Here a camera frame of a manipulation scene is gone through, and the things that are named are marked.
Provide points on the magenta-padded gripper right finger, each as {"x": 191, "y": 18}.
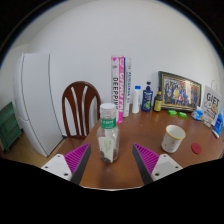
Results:
{"x": 146, "y": 160}

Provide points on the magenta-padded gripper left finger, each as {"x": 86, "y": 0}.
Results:
{"x": 77, "y": 160}

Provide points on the clear green-labelled drink bottle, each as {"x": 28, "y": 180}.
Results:
{"x": 108, "y": 136}

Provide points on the white yellow-rimmed cup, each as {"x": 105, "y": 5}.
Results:
{"x": 171, "y": 141}

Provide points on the dark wooden chair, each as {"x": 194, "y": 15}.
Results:
{"x": 68, "y": 110}

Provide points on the flat round red coaster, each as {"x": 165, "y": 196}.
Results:
{"x": 196, "y": 148}

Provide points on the small green packet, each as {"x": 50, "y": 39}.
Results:
{"x": 172, "y": 112}
{"x": 182, "y": 114}

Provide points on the dark yellow-labelled pump bottle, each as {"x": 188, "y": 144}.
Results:
{"x": 158, "y": 103}

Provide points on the dark blue pump bottle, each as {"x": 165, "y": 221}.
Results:
{"x": 147, "y": 100}

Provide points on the white bottle with blue cap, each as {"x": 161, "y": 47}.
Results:
{"x": 136, "y": 100}

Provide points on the blue tissue pack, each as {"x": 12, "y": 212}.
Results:
{"x": 197, "y": 114}

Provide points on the small snack packet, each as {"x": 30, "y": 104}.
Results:
{"x": 207, "y": 123}

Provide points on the green cabinet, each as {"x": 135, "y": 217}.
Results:
{"x": 8, "y": 126}

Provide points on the framed group photo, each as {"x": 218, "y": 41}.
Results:
{"x": 180, "y": 90}

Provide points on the pink and white tube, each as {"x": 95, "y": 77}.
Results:
{"x": 117, "y": 86}

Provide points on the blue detergent bottle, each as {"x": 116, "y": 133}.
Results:
{"x": 218, "y": 125}

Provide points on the white paper gift bag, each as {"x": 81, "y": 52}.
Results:
{"x": 211, "y": 103}

